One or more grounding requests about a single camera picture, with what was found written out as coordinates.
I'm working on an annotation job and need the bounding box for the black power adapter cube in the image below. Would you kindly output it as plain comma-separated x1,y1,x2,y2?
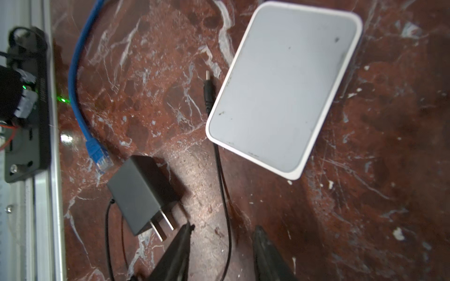
107,155,179,241

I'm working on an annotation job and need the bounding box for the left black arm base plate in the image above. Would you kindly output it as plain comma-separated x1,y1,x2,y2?
1,26,51,183

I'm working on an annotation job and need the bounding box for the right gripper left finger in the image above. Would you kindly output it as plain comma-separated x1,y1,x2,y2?
145,222,195,281

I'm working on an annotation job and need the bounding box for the blue ethernet cable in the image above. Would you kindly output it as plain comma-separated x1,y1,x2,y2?
67,0,114,174

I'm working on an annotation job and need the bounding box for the thin black power cord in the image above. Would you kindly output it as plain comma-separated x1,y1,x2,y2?
104,70,233,281

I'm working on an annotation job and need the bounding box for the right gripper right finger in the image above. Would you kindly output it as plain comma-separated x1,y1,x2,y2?
253,226,297,281

